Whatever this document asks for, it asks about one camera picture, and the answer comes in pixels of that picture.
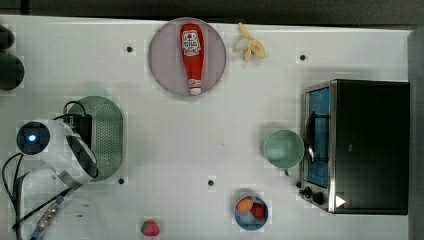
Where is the yellow banana peel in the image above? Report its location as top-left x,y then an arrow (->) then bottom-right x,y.
232,22 -> 266,62

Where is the purple round plate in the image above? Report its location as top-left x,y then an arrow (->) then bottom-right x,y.
148,17 -> 226,96

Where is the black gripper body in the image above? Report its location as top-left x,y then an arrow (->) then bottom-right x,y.
63,113 -> 93,150

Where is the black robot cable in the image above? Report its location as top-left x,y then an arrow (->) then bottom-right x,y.
1,100 -> 88,240

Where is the red strawberry on table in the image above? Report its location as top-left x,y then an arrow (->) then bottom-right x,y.
141,220 -> 160,237

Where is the blue bowl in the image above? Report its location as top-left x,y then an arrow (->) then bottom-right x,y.
234,195 -> 269,231

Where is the red strawberry in bowl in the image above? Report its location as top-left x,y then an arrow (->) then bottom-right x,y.
250,203 -> 265,219

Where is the orange fruit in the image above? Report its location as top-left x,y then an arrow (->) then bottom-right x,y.
236,196 -> 253,213

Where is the red ketchup bottle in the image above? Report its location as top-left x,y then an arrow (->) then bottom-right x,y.
180,23 -> 205,96

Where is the black toaster oven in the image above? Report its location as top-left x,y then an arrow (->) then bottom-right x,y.
297,79 -> 410,215

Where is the green mug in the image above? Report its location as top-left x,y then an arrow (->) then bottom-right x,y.
262,129 -> 304,176

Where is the green oval strainer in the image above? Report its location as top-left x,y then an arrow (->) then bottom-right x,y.
64,95 -> 125,182

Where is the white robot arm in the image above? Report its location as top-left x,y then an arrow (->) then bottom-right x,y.
13,120 -> 99,240

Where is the black cylinder post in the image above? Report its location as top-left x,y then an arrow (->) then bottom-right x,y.
0,52 -> 25,91

